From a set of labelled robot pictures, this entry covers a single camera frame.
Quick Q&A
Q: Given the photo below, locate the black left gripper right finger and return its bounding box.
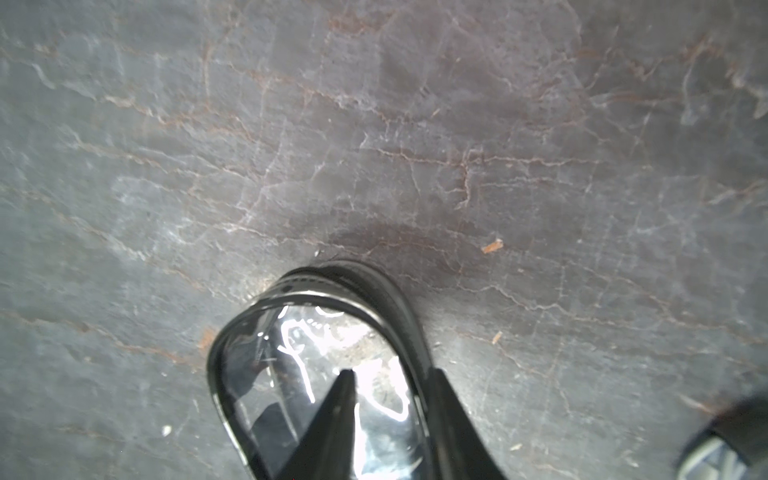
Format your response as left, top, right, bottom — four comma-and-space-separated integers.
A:
427, 368, 506, 480

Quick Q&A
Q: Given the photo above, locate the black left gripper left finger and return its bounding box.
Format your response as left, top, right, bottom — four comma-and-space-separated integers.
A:
277, 370, 357, 480

